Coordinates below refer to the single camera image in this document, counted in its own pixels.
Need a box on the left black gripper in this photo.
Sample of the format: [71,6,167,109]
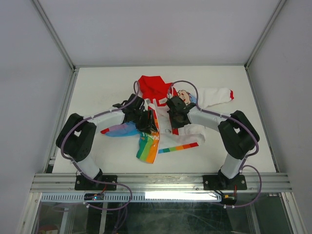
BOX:
[132,109,157,134]

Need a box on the white red rainbow kids jacket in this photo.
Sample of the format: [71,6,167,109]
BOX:
[101,76,234,164]

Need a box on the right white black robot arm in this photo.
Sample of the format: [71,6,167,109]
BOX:
[166,96,260,190]

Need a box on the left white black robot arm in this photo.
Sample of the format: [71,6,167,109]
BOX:
[56,94,159,190]

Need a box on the small black connector box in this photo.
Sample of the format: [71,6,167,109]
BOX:
[220,195,237,205]

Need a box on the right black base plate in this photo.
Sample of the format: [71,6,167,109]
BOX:
[202,175,247,191]

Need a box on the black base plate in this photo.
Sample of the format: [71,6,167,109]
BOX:
[75,175,117,191]
[202,175,247,191]

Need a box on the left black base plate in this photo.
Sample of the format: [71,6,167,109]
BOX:
[75,175,117,191]

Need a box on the aluminium mounting rail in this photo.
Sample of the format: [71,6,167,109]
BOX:
[30,171,292,193]

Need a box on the white slotted cable duct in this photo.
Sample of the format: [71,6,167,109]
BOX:
[41,191,221,203]

